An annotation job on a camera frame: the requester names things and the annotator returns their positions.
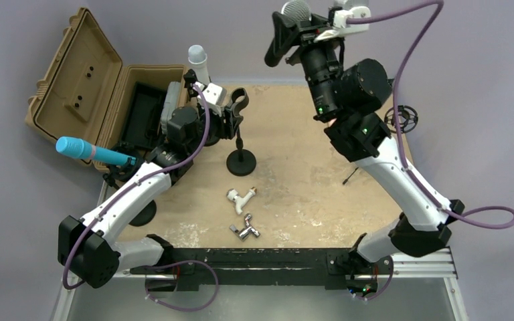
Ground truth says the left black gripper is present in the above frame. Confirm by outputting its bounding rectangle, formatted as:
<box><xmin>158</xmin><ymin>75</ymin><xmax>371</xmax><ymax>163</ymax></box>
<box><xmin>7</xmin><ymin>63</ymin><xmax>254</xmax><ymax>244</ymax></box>
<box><xmin>187</xmin><ymin>103</ymin><xmax>241</xmax><ymax>155</ymax></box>

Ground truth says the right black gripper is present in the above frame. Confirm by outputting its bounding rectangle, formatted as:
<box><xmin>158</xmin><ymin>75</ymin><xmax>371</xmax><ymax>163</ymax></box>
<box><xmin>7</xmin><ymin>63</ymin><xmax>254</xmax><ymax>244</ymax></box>
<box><xmin>276</xmin><ymin>8</ymin><xmax>349</xmax><ymax>119</ymax></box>

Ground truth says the black microphone silver grille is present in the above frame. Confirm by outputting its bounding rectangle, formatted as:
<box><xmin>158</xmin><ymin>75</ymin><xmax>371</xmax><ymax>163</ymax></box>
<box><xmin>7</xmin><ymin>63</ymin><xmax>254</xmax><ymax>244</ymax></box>
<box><xmin>264</xmin><ymin>0</ymin><xmax>313</xmax><ymax>68</ymax></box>

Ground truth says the black tripod shock-mount stand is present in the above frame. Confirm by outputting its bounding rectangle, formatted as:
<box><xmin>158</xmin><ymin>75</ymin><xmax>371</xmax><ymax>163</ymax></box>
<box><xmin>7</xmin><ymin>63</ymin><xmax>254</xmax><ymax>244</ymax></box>
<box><xmin>347</xmin><ymin>105</ymin><xmax>418</xmax><ymax>161</ymax></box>

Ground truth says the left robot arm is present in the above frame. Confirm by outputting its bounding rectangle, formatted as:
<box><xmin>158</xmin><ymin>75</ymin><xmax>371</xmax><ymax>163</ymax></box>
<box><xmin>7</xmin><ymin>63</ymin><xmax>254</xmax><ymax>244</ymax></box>
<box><xmin>58</xmin><ymin>100</ymin><xmax>210</xmax><ymax>290</ymax></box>

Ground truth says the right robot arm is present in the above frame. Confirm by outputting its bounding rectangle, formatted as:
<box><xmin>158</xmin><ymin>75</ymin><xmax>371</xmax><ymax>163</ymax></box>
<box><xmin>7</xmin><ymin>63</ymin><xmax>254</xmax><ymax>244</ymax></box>
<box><xmin>264</xmin><ymin>11</ymin><xmax>464</xmax><ymax>272</ymax></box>

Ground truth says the white microphone grey head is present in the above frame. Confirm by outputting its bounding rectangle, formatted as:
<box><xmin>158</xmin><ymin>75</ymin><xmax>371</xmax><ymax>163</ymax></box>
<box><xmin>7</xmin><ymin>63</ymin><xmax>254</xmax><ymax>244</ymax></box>
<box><xmin>187</xmin><ymin>45</ymin><xmax>211</xmax><ymax>85</ymax></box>

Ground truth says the blue microphone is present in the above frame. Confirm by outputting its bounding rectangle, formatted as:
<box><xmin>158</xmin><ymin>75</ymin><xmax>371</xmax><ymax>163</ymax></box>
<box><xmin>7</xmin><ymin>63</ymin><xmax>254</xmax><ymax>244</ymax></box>
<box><xmin>56</xmin><ymin>136</ymin><xmax>137</xmax><ymax>167</ymax></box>

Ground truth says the grey device in case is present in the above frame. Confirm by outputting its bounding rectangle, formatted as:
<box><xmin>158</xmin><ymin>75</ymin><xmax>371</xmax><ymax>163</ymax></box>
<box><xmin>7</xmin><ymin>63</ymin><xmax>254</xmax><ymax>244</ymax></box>
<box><xmin>159</xmin><ymin>82</ymin><xmax>182</xmax><ymax>134</ymax></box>

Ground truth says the white plastic tap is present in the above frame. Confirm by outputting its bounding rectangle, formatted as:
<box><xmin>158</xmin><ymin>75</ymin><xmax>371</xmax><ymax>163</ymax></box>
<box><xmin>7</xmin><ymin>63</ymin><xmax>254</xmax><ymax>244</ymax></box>
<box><xmin>226</xmin><ymin>187</ymin><xmax>257</xmax><ymax>215</ymax></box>

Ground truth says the chrome metal faucet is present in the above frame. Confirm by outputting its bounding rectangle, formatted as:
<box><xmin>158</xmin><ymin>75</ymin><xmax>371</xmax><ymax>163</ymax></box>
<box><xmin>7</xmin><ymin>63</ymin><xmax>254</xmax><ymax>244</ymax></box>
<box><xmin>230</xmin><ymin>213</ymin><xmax>260</xmax><ymax>241</ymax></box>

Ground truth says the tan plastic hard case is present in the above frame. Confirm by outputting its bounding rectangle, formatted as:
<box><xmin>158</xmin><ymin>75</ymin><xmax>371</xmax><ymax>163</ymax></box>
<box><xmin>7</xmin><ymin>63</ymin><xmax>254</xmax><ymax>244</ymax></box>
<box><xmin>25</xmin><ymin>7</ymin><xmax>188</xmax><ymax>156</ymax></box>

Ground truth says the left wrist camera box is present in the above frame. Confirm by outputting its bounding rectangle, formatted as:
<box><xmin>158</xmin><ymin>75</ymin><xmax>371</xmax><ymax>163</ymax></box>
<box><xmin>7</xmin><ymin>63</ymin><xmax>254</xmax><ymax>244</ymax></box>
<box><xmin>203</xmin><ymin>83</ymin><xmax>227</xmax><ymax>117</ymax></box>

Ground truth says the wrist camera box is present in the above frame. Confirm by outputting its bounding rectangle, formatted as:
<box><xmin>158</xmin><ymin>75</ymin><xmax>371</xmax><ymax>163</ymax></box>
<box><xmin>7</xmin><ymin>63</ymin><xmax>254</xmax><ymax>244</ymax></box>
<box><xmin>329</xmin><ymin>0</ymin><xmax>371</xmax><ymax>38</ymax></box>
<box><xmin>203</xmin><ymin>83</ymin><xmax>227</xmax><ymax>117</ymax></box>

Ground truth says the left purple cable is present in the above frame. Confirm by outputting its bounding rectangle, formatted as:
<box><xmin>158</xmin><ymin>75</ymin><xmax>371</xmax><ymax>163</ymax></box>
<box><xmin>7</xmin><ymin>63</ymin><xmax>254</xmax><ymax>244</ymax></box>
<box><xmin>62</xmin><ymin>84</ymin><xmax>211</xmax><ymax>291</ymax></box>

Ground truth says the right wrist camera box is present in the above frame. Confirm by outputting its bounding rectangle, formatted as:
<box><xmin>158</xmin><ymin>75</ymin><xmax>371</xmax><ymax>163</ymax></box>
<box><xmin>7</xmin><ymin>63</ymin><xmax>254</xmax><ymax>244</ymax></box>
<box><xmin>329</xmin><ymin>0</ymin><xmax>371</xmax><ymax>38</ymax></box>

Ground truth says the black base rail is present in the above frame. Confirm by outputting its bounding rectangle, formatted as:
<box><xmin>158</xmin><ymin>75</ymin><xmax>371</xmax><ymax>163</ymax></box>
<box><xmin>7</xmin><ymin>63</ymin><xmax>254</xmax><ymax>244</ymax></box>
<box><xmin>106</xmin><ymin>247</ymin><xmax>457</xmax><ymax>294</ymax></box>

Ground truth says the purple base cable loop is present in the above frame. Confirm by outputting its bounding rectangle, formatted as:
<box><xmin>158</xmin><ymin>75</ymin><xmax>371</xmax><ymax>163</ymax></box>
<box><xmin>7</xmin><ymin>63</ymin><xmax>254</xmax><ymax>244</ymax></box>
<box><xmin>144</xmin><ymin>258</ymin><xmax>221</xmax><ymax>313</ymax></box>

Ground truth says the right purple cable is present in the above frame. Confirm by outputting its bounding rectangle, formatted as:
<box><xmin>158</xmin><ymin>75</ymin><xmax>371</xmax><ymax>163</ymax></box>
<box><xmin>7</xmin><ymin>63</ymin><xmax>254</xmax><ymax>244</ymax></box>
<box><xmin>347</xmin><ymin>0</ymin><xmax>514</xmax><ymax>230</ymax></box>

